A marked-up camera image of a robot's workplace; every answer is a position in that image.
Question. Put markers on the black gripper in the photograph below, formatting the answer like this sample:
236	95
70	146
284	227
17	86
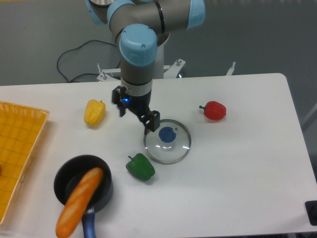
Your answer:
139	105

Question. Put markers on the black pot with blue handle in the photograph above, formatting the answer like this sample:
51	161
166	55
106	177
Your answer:
69	176

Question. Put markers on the long orange bread loaf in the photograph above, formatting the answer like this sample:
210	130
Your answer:
77	203

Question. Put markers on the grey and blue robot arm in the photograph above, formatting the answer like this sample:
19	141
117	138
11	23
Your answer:
136	26

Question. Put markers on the yellow bell pepper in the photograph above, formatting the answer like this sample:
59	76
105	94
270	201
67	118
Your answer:
95	112

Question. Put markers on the glass lid with blue knob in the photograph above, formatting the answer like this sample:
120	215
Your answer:
169	144

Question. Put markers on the green bell pepper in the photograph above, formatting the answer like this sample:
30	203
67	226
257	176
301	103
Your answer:
140	167

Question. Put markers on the red bell pepper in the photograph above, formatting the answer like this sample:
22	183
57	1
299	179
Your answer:
214	110

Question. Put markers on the yellow plastic basket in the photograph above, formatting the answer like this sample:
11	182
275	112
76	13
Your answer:
20	129

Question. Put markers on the black device at table edge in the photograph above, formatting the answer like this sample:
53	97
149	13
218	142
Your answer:
311	208

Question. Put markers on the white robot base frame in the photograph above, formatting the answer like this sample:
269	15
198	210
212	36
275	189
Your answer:
161	71

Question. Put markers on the white bracket behind table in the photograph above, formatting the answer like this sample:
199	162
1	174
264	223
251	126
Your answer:
231	69

